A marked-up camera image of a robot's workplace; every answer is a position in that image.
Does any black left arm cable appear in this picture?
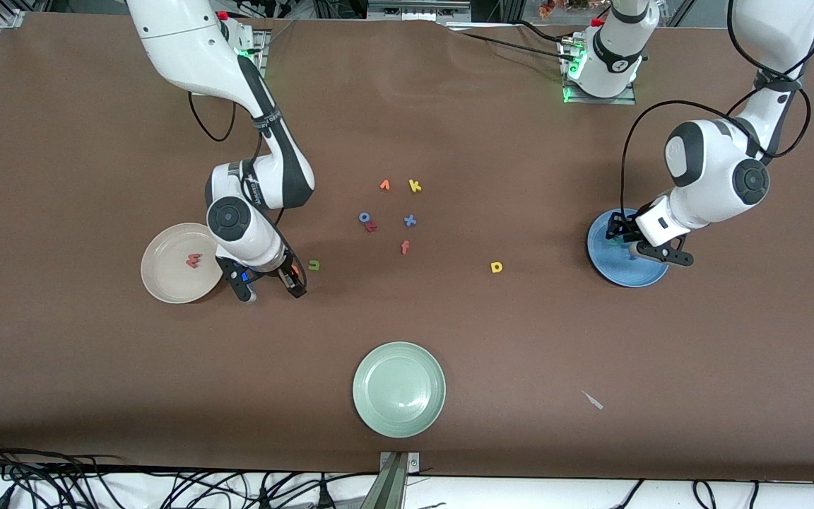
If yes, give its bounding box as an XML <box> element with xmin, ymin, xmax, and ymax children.
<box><xmin>620</xmin><ymin>99</ymin><xmax>812</xmax><ymax>213</ymax></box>

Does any black floor cable tangle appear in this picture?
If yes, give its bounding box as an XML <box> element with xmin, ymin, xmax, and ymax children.
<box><xmin>0</xmin><ymin>435</ymin><xmax>379</xmax><ymax>509</ymax></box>

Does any orange brown background object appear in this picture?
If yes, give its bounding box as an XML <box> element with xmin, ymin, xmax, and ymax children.
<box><xmin>538</xmin><ymin>0</ymin><xmax>591</xmax><ymax>18</ymax></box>

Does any beige round plate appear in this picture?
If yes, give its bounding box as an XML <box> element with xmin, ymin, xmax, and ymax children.
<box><xmin>141</xmin><ymin>223</ymin><xmax>228</xmax><ymax>305</ymax></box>

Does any grey metal camera bracket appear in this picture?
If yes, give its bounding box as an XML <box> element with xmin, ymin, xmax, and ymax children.
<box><xmin>379</xmin><ymin>451</ymin><xmax>420</xmax><ymax>509</ymax></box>

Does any grey metal box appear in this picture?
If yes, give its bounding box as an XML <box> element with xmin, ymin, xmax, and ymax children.
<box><xmin>367</xmin><ymin>0</ymin><xmax>473</xmax><ymax>21</ymax></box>

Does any black braided base cable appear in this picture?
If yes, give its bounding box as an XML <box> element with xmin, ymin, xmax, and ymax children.
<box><xmin>460</xmin><ymin>31</ymin><xmax>569</xmax><ymax>63</ymax></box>

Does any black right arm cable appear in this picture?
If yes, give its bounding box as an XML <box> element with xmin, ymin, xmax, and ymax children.
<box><xmin>188</xmin><ymin>92</ymin><xmax>307</xmax><ymax>278</ymax></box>

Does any blue round plate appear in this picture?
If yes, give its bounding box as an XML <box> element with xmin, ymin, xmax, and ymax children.
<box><xmin>586</xmin><ymin>208</ymin><xmax>672</xmax><ymax>288</ymax></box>

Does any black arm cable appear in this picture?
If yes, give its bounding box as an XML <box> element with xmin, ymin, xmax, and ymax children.
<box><xmin>188</xmin><ymin>92</ymin><xmax>307</xmax><ymax>278</ymax></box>
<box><xmin>620</xmin><ymin>99</ymin><xmax>812</xmax><ymax>213</ymax></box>

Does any brown table cover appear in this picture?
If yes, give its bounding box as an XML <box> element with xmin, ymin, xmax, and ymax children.
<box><xmin>0</xmin><ymin>11</ymin><xmax>814</xmax><ymax>483</ymax></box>

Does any pale green round plate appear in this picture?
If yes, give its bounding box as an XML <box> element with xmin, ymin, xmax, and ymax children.
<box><xmin>352</xmin><ymin>341</ymin><xmax>447</xmax><ymax>439</ymax></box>

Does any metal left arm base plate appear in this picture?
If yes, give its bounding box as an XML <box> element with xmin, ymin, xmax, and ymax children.
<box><xmin>560</xmin><ymin>35</ymin><xmax>637</xmax><ymax>105</ymax></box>

